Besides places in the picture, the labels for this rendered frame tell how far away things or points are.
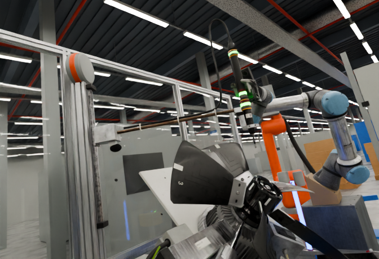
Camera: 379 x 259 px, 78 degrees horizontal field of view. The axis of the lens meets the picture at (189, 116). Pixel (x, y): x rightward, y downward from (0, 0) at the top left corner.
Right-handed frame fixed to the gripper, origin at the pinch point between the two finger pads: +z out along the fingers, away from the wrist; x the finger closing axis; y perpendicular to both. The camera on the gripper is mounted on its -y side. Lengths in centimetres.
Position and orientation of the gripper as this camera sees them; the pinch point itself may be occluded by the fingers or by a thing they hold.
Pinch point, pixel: (236, 82)
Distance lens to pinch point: 105.3
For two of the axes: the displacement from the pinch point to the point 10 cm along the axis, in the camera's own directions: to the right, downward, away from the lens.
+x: -7.6, 2.8, 5.8
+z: -6.2, -0.7, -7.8
